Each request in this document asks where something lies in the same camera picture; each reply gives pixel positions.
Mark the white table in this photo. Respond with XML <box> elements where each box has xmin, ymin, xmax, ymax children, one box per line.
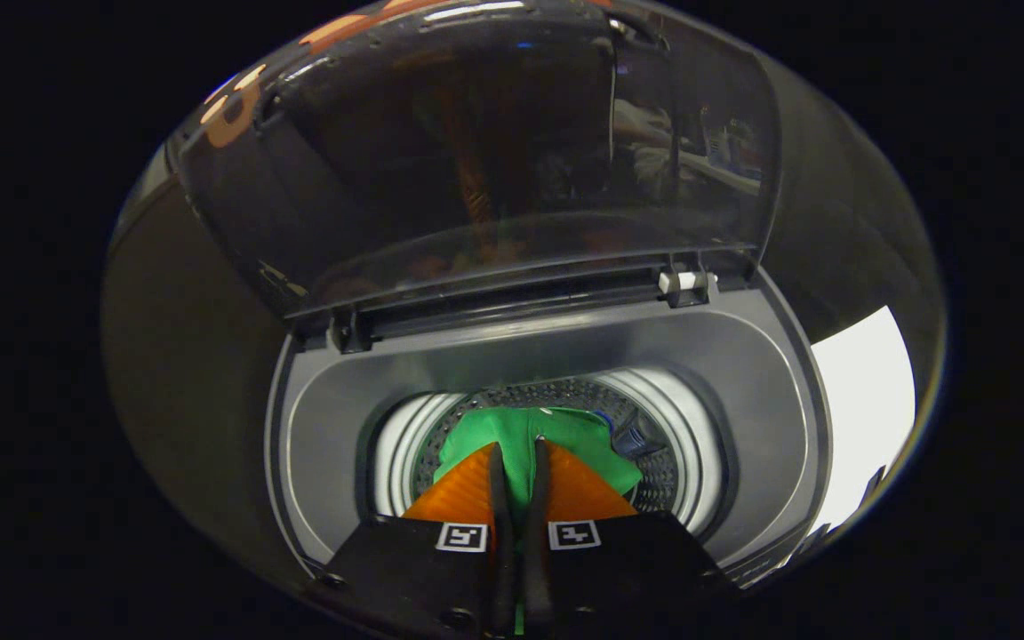
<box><xmin>809</xmin><ymin>305</ymin><xmax>918</xmax><ymax>536</ymax></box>

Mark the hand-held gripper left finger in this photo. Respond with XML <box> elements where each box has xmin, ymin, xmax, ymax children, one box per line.
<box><xmin>316</xmin><ymin>441</ymin><xmax>516</xmax><ymax>639</ymax></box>

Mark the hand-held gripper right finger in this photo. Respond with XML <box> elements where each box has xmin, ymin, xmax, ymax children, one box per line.
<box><xmin>524</xmin><ymin>436</ymin><xmax>745</xmax><ymax>639</ymax></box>

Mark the dark washing machine lid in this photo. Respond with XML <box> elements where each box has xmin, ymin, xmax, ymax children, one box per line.
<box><xmin>165</xmin><ymin>0</ymin><xmax>785</xmax><ymax>356</ymax></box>

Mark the green polo shirt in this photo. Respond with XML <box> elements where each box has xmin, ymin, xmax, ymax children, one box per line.
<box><xmin>432</xmin><ymin>406</ymin><xmax>646</xmax><ymax>637</ymax></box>

